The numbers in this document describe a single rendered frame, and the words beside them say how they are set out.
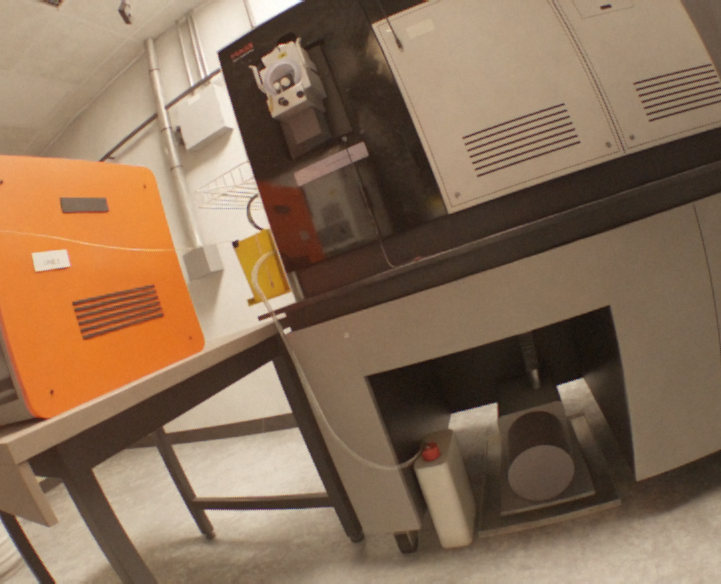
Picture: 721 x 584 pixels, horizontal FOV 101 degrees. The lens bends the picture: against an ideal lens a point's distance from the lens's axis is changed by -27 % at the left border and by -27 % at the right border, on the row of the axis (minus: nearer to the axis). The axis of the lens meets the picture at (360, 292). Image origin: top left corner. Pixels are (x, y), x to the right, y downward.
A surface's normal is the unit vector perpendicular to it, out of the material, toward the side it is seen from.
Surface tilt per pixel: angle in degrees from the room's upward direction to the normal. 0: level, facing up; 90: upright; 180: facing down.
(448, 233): 90
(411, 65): 90
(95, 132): 90
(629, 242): 90
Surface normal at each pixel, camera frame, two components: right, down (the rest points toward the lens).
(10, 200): 0.89, -0.29
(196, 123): -0.30, 0.15
